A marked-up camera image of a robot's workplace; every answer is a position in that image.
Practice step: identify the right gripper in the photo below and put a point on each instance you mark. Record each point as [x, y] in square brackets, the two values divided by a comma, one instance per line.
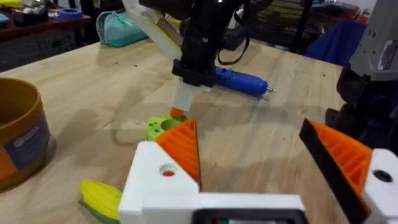
[202, 46]

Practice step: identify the blue electric screwdriver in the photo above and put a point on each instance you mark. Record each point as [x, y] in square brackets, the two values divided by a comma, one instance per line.
[242, 81]

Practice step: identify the blue tape roll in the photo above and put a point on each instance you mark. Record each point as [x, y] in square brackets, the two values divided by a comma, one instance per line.
[70, 13]

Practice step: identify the blue cloth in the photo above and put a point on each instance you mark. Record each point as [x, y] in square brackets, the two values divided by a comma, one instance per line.
[334, 43]

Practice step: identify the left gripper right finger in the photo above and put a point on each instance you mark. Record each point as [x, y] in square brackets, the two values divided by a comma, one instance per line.
[348, 161]

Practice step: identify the brown toy tub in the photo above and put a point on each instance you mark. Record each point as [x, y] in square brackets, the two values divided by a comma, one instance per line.
[21, 133]

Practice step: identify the yellow corn toy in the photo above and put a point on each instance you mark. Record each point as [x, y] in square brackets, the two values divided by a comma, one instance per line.
[99, 197]

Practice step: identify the upright flat wrist plate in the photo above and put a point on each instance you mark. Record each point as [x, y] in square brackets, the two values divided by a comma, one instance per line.
[155, 29]

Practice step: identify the dark wooden side table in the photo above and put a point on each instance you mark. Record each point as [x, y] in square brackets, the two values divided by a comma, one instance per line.
[40, 26]

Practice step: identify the teal zip bag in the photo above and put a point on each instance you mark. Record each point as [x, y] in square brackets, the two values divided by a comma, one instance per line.
[119, 29]

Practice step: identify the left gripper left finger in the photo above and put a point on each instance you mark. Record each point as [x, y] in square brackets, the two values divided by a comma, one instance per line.
[146, 183]

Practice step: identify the green disc with holes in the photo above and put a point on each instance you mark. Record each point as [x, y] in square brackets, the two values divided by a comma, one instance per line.
[157, 127]

